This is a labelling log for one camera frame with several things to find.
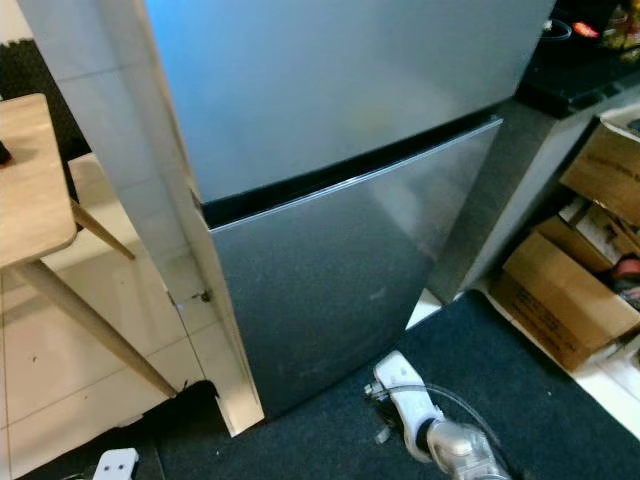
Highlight grey fridge main door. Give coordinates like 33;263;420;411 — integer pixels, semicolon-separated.
206;118;505;421

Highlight grey fridge body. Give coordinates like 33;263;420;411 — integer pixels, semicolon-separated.
203;95;601;301

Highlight grey fridge freezer door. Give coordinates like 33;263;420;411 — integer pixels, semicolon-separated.
143;0;558;204

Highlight dark grey floor mat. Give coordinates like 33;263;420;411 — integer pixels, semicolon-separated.
10;290;640;480

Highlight brown cardboard box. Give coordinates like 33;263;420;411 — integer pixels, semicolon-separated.
558;120;640;229
488;230;640;373

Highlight light wooden table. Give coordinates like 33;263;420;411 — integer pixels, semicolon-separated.
0;93;181;399

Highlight black countertop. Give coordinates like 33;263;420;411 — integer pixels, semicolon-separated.
515;0;640;119

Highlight black foam puzzle mat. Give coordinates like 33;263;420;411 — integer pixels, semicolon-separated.
0;38;88;163

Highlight colourful snack packets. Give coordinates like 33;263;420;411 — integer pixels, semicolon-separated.
550;15;640;53

